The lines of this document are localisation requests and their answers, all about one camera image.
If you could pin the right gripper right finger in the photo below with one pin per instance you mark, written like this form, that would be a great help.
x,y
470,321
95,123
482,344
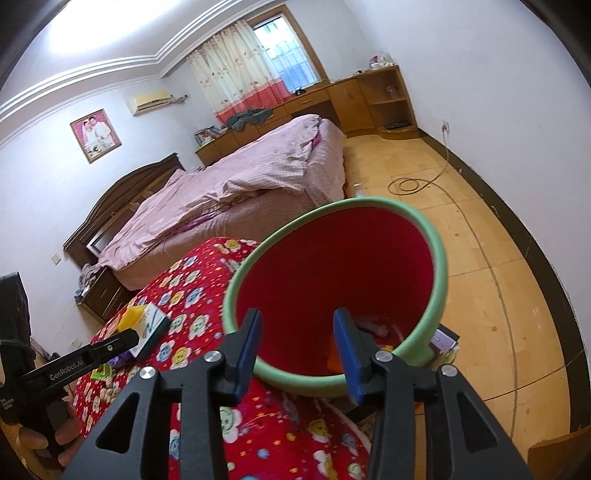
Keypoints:
x,y
464,439

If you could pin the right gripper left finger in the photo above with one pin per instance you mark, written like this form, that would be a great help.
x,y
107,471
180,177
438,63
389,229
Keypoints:
x,y
130,441

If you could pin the white box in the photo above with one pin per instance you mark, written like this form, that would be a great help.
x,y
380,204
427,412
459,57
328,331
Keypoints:
x,y
150,327

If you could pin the yellow foam net back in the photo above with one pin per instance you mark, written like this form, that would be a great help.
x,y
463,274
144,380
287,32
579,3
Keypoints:
x,y
131,317

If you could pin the purple plastic wrapper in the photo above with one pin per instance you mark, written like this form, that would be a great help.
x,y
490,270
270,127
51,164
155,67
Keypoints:
x,y
121,361

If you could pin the red green trash bin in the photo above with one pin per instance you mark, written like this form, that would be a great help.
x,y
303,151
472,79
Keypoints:
x,y
381,259

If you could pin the person's left hand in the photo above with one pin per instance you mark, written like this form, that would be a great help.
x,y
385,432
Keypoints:
x,y
68,435

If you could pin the red smiley-flower quilt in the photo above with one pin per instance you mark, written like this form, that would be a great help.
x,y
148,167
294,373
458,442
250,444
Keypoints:
x,y
270,434

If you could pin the dark wood nightstand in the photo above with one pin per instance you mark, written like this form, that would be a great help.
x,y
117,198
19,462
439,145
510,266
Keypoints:
x,y
104,297

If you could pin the dark wood headboard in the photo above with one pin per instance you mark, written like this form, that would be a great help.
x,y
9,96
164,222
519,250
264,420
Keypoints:
x,y
124,195

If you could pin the bed mattress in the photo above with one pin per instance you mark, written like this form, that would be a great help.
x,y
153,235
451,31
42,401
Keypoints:
x,y
255,218

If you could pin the pink bed quilt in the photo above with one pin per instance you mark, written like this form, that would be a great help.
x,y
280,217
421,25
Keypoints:
x,y
277,161

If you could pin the framed wedding photo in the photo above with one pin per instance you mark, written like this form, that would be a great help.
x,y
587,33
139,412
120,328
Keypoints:
x,y
95,135

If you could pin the dark clothes pile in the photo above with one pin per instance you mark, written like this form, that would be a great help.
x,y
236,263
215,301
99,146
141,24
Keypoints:
x,y
240,120

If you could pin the wooden desk cabinet unit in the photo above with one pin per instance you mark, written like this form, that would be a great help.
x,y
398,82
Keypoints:
x,y
372,102

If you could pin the floral curtain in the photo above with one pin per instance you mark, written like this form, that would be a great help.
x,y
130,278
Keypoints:
x,y
235,73

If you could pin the window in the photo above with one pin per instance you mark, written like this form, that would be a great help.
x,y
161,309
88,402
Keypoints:
x,y
289,49

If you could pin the wall air conditioner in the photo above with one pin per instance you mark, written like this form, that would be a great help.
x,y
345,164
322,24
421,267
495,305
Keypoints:
x,y
142,103

